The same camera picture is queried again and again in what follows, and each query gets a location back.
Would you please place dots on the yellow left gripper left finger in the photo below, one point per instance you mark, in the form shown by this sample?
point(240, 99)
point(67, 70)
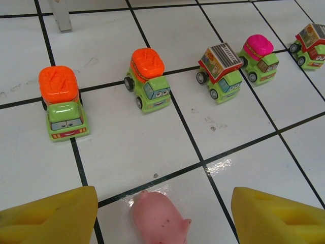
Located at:
point(45, 221)

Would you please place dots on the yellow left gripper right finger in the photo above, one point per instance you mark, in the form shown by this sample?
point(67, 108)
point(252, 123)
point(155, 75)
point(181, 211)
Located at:
point(274, 221)

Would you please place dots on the orange-top green toy truck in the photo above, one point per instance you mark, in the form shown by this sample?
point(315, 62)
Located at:
point(147, 63)
point(66, 119)

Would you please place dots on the wooden two-tier shelf white legs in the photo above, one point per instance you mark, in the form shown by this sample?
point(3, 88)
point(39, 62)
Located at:
point(62, 15)

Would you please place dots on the box-back green toy truck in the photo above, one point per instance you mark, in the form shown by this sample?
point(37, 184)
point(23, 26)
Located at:
point(312, 50)
point(223, 84)

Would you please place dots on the pink plastic toy pig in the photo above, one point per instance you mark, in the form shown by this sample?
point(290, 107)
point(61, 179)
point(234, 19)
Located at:
point(157, 218)

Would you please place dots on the pink-top green toy truck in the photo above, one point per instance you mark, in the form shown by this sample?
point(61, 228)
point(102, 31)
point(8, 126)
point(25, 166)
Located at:
point(259, 47)

